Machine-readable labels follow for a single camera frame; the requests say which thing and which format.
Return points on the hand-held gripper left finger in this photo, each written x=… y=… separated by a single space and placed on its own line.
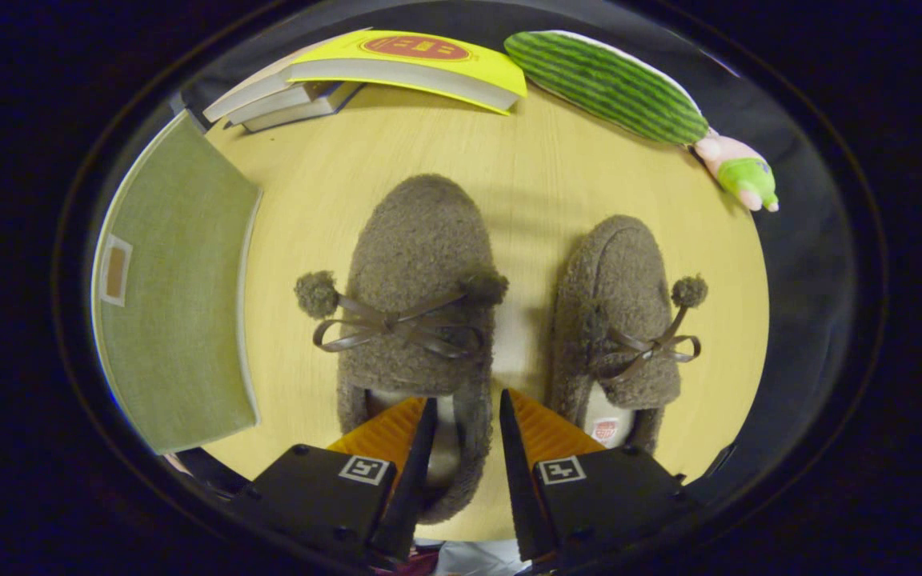
x=417 y=480

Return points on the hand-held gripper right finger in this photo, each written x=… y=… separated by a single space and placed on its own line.
x=521 y=480

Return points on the brown fuzzy shoe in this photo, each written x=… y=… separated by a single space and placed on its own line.
x=421 y=240
x=613 y=272

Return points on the grey-green fabric storage box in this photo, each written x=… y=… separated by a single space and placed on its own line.
x=173 y=304

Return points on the pink and green plush toy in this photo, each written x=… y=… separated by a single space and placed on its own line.
x=741 y=172

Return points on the dark blue book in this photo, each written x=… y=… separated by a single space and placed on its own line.
x=305 y=110

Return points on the white book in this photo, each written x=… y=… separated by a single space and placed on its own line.
x=269 y=104

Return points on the watermelon plush toy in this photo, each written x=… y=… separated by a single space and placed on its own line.
x=605 y=84

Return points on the yellow book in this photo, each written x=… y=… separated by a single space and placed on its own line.
x=421 y=60

